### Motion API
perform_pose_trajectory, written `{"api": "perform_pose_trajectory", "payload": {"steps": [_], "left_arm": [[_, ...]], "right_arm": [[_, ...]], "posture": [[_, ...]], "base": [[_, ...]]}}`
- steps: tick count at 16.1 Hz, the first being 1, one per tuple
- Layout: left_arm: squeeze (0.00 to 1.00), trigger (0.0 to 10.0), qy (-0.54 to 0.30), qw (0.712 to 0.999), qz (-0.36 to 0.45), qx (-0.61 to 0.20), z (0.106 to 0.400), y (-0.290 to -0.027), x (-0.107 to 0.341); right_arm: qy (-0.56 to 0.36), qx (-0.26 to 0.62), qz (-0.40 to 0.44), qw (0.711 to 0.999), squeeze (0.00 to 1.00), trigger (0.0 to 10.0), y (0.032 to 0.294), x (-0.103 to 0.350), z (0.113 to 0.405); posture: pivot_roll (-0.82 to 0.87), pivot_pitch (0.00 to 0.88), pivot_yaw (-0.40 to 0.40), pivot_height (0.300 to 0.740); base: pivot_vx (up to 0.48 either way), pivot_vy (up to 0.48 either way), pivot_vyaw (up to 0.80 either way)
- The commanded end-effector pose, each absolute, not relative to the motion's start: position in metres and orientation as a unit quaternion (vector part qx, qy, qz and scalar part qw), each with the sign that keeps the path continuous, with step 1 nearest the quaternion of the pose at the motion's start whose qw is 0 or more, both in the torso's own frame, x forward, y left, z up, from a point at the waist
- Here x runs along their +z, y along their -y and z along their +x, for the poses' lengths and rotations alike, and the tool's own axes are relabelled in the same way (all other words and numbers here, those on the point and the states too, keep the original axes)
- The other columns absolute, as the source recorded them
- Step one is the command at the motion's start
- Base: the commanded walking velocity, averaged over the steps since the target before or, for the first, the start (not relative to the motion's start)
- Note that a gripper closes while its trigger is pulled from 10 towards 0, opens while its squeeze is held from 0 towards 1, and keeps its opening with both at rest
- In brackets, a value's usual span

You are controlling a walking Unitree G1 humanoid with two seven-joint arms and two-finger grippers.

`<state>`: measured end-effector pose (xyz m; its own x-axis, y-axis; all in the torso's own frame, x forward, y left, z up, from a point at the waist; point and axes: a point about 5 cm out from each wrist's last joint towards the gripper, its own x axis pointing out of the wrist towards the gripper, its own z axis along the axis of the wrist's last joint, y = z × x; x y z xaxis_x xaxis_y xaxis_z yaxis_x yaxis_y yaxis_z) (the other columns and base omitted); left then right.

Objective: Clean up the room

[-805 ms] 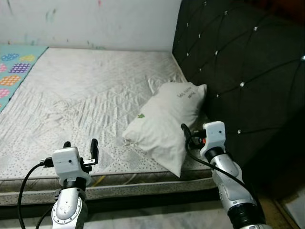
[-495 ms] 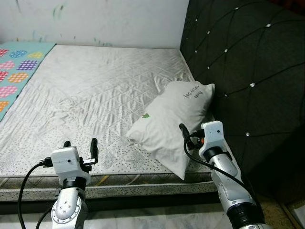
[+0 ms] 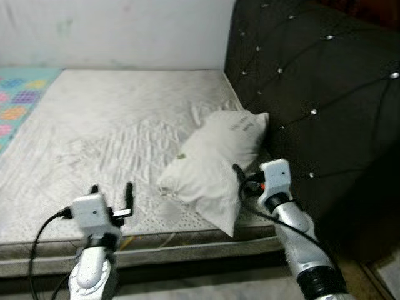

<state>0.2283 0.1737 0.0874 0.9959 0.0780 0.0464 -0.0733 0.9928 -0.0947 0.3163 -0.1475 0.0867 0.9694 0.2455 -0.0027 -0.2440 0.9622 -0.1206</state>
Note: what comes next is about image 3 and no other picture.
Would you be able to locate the white pillow with green print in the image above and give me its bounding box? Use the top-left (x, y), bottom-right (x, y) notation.
top-left (156, 109), bottom-right (271, 239)

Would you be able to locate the grey quilted mattress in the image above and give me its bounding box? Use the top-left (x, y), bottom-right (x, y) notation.
top-left (0, 67), bottom-right (288, 279)

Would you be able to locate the dark bed base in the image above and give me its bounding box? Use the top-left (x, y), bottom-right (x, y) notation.
top-left (0, 250), bottom-right (301, 296)

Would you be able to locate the teal blanket with coloured hearts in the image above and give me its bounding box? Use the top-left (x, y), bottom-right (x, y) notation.
top-left (0, 67), bottom-right (64, 154)

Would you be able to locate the black tufted headboard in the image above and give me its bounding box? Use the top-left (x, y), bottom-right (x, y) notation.
top-left (224, 0), bottom-right (400, 251)

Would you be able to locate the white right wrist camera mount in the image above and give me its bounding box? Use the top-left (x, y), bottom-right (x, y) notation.
top-left (258, 159), bottom-right (293, 198)

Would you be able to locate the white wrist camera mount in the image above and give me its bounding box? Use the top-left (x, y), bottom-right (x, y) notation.
top-left (258, 159), bottom-right (293, 198)
top-left (70, 194), bottom-right (113, 235)

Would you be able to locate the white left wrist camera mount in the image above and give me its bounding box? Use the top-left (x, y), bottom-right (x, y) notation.
top-left (70, 194), bottom-right (113, 235)

